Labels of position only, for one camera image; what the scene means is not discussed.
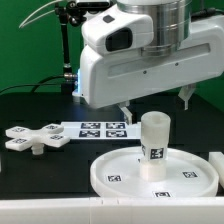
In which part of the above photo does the white round table top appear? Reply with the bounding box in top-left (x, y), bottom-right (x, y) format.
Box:
top-left (90, 146), bottom-right (219, 198)

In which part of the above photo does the white cable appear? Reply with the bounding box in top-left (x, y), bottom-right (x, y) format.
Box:
top-left (18, 0), bottom-right (64, 29)

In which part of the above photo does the white marker tag sheet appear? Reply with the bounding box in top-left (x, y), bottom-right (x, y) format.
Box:
top-left (61, 122), bottom-right (141, 140)

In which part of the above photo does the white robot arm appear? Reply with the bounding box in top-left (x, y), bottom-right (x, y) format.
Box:
top-left (78, 0), bottom-right (224, 120)

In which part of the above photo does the white cross-shaped table base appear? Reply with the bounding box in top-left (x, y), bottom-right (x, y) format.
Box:
top-left (5, 124), bottom-right (70, 155)

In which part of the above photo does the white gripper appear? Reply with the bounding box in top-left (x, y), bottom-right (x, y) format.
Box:
top-left (80, 14), bottom-right (224, 124)

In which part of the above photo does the black cable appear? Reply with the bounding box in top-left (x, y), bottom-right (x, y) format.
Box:
top-left (0, 75), bottom-right (68, 95)

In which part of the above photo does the white obstacle fence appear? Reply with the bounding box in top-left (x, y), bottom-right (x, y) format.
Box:
top-left (0, 151), bottom-right (224, 224)

